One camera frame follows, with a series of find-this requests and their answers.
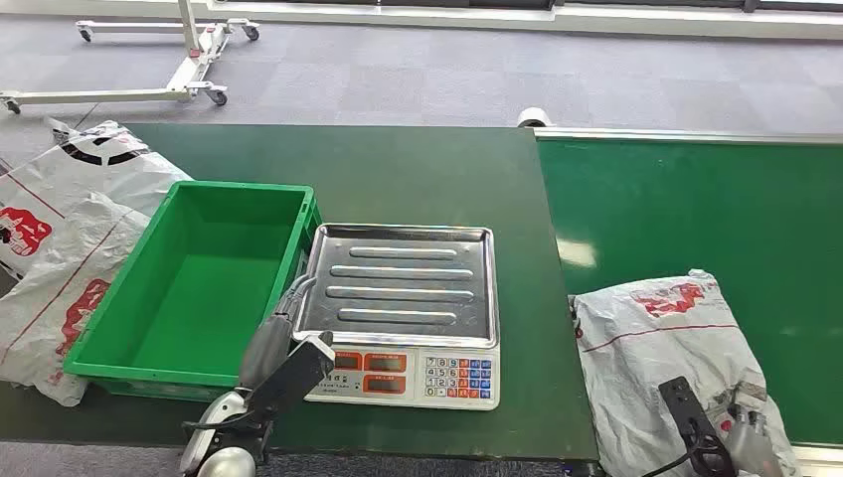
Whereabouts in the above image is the grey plastic mailer package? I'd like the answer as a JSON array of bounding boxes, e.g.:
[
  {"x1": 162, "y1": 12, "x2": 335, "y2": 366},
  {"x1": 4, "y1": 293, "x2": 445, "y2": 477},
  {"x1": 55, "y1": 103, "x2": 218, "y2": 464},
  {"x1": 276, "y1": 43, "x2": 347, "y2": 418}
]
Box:
[{"x1": 569, "y1": 268, "x2": 802, "y2": 477}]

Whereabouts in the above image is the white weighing scale steel tray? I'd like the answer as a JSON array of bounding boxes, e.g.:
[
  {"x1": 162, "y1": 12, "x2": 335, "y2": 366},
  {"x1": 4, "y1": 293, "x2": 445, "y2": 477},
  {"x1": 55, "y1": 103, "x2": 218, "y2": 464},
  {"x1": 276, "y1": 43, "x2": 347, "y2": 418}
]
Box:
[{"x1": 291, "y1": 222, "x2": 502, "y2": 412}]

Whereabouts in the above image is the green plastic basket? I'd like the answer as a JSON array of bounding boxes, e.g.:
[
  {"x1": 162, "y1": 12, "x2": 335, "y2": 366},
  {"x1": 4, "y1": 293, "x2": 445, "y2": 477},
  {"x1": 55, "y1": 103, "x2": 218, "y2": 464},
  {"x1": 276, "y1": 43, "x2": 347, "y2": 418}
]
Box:
[{"x1": 63, "y1": 179, "x2": 323, "y2": 403}]

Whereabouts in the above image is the green conveyor belt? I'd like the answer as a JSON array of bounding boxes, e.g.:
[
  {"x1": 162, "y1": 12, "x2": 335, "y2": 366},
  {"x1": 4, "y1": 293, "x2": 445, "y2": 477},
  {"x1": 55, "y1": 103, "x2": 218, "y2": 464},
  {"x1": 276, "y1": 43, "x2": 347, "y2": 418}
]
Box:
[{"x1": 534, "y1": 126, "x2": 843, "y2": 463}]

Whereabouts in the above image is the white mailer bag black print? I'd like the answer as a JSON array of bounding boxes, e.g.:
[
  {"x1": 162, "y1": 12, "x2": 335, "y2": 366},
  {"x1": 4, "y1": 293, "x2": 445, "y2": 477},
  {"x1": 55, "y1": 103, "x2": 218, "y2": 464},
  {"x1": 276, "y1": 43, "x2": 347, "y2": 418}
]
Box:
[{"x1": 0, "y1": 117, "x2": 194, "y2": 278}]

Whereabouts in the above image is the white mailer bag red print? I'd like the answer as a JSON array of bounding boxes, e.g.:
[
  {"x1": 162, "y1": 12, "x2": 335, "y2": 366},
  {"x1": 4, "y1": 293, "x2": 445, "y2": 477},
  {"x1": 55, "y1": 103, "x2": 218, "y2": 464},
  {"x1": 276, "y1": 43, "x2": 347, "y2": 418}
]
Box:
[{"x1": 0, "y1": 191, "x2": 153, "y2": 408}]

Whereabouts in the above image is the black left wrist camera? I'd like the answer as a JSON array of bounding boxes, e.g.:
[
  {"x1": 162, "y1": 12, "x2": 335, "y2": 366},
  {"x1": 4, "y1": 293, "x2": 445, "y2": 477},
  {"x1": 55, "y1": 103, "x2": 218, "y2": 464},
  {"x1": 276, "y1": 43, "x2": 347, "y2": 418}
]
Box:
[{"x1": 249, "y1": 331, "x2": 336, "y2": 424}]

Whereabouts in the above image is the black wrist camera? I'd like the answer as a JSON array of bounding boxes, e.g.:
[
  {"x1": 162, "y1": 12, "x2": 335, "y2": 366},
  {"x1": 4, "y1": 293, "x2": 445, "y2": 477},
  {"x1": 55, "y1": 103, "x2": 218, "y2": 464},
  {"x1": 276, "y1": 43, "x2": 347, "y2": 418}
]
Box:
[
  {"x1": 657, "y1": 376, "x2": 738, "y2": 477},
  {"x1": 249, "y1": 331, "x2": 336, "y2": 424}
]

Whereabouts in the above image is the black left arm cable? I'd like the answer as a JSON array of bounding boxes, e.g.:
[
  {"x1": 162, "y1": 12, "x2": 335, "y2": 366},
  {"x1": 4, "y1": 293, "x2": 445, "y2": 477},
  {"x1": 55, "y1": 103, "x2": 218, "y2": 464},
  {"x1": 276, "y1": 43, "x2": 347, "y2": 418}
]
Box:
[{"x1": 180, "y1": 404, "x2": 266, "y2": 437}]

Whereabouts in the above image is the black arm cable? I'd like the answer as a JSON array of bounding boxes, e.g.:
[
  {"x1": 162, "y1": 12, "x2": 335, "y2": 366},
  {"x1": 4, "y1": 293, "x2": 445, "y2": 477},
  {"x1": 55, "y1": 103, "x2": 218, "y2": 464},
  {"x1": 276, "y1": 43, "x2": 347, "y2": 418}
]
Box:
[
  {"x1": 180, "y1": 404, "x2": 266, "y2": 437},
  {"x1": 639, "y1": 434, "x2": 709, "y2": 477}
]

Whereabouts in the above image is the white wheeled stand frame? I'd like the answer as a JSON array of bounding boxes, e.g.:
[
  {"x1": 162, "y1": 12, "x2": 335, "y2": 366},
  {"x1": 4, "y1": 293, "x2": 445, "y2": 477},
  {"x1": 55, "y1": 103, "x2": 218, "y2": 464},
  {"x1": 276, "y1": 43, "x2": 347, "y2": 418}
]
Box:
[{"x1": 0, "y1": 0, "x2": 261, "y2": 116}]

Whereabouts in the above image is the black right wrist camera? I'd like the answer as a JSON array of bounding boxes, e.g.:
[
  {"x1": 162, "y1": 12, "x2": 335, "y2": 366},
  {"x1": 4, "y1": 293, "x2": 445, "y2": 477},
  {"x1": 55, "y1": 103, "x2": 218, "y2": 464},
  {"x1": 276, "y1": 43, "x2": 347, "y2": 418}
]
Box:
[{"x1": 657, "y1": 376, "x2": 738, "y2": 477}]

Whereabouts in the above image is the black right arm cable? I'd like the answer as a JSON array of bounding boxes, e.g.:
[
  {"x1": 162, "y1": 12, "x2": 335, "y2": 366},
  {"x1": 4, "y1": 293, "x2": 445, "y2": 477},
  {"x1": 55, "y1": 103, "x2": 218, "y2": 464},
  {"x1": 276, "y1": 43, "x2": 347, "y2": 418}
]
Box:
[{"x1": 639, "y1": 434, "x2": 709, "y2": 477}]

